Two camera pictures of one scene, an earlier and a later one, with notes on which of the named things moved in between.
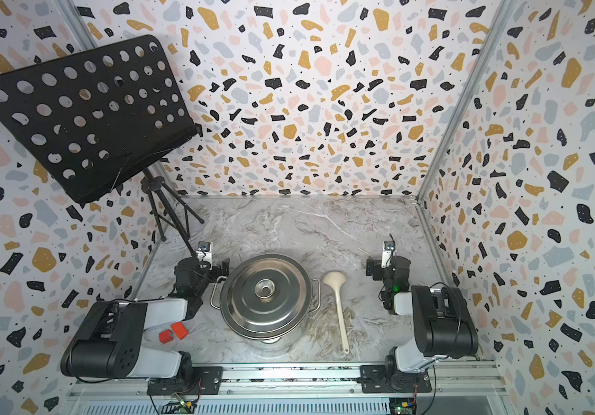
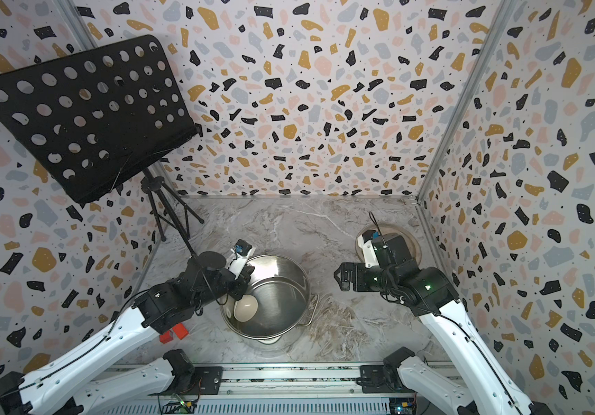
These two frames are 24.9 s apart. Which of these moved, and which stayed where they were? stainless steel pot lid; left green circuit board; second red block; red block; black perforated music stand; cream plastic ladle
Moved: cream plastic ladle; stainless steel pot lid
Stayed: second red block; left green circuit board; black perforated music stand; red block
